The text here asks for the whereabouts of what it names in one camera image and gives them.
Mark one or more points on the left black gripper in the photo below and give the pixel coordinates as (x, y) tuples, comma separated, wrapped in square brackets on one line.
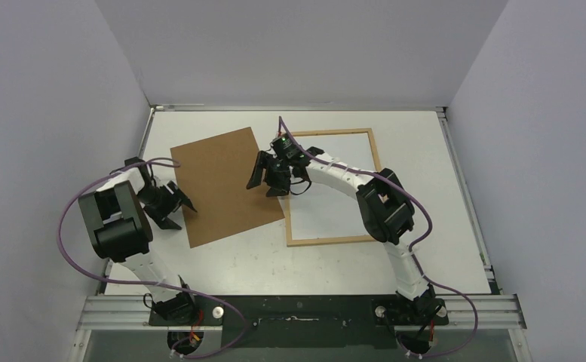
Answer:
[(161, 216)]

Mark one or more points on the aluminium front rail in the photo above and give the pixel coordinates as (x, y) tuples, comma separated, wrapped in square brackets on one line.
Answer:
[(495, 312)]

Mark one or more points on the brown cardboard backing board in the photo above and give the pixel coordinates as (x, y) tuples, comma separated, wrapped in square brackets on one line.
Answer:
[(213, 174)]

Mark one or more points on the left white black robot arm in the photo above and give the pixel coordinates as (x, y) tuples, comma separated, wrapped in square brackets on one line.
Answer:
[(118, 217)]

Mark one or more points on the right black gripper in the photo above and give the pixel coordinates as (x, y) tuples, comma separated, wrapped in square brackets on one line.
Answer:
[(274, 170)]

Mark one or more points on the white photo paper sheet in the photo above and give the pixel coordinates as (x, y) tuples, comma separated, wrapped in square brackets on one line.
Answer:
[(321, 212)]

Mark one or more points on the light wooden picture frame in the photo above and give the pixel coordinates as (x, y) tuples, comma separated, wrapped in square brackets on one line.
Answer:
[(322, 241)]

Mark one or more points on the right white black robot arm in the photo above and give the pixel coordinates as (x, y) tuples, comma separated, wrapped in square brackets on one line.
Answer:
[(387, 214)]

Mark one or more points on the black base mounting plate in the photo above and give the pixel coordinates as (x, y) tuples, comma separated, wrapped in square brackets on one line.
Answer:
[(328, 321)]

